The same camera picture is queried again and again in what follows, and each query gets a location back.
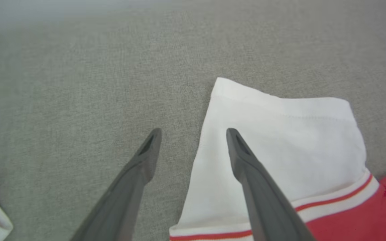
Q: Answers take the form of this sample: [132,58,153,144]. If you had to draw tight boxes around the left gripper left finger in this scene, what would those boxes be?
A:
[71,128,163,241]

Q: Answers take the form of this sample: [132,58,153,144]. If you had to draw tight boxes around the red Bulls jersey white sleeves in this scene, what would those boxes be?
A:
[169,77,386,241]

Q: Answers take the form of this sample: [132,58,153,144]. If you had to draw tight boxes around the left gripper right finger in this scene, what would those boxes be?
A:
[226,128,316,241]

